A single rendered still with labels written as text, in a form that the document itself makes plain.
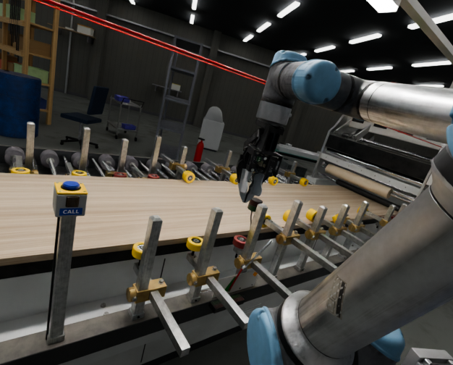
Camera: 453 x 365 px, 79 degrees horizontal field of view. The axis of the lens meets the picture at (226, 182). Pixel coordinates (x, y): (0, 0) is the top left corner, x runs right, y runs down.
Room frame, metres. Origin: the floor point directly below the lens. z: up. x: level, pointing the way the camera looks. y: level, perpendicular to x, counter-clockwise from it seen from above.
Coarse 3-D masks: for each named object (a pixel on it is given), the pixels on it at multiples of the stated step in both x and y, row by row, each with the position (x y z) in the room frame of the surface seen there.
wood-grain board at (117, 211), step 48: (0, 192) 1.07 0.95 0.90; (48, 192) 1.19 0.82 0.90; (96, 192) 1.33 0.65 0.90; (144, 192) 1.50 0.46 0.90; (192, 192) 1.73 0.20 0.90; (288, 192) 2.40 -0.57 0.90; (336, 192) 2.96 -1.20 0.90; (0, 240) 0.77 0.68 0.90; (48, 240) 0.84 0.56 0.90; (96, 240) 0.92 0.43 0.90; (144, 240) 1.01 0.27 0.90
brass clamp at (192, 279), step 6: (192, 270) 0.99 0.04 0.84; (210, 270) 1.02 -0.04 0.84; (216, 270) 1.03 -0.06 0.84; (192, 276) 0.95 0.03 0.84; (198, 276) 0.96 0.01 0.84; (204, 276) 0.97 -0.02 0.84; (210, 276) 0.99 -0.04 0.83; (216, 276) 1.02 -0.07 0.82; (192, 282) 0.94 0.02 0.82; (198, 282) 0.96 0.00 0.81; (204, 282) 0.98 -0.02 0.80
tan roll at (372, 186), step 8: (328, 168) 3.49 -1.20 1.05; (336, 168) 3.43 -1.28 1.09; (336, 176) 3.40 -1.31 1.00; (344, 176) 3.30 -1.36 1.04; (352, 176) 3.24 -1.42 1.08; (360, 176) 3.21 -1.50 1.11; (360, 184) 3.14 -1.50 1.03; (368, 184) 3.08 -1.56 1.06; (376, 184) 3.04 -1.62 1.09; (376, 192) 3.00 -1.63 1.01; (384, 192) 2.93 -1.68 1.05; (408, 200) 2.80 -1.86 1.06
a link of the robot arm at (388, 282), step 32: (448, 128) 0.22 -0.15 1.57; (448, 160) 0.23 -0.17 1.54; (448, 192) 0.22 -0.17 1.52; (416, 224) 0.24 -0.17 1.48; (448, 224) 0.22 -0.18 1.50; (352, 256) 0.29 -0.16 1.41; (384, 256) 0.25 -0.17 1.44; (416, 256) 0.23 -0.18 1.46; (448, 256) 0.21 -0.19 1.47; (320, 288) 0.31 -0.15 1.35; (352, 288) 0.26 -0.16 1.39; (384, 288) 0.24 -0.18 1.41; (416, 288) 0.23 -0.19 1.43; (448, 288) 0.22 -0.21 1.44; (256, 320) 0.35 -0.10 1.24; (288, 320) 0.32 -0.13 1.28; (320, 320) 0.28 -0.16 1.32; (352, 320) 0.26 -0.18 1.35; (384, 320) 0.24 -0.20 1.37; (256, 352) 0.33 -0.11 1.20; (288, 352) 0.29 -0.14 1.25; (320, 352) 0.28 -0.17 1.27; (352, 352) 0.28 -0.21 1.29
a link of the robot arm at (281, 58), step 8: (280, 56) 0.64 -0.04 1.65; (288, 56) 0.63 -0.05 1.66; (296, 56) 0.63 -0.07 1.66; (304, 56) 0.64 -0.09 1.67; (272, 64) 0.65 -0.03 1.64; (280, 64) 0.63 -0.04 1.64; (272, 72) 0.64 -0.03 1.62; (272, 80) 0.63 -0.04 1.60; (264, 88) 0.66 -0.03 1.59; (272, 88) 0.63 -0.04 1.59; (264, 96) 0.65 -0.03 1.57; (272, 96) 0.63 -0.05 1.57; (280, 96) 0.63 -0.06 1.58; (280, 104) 0.63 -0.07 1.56; (288, 104) 0.63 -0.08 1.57
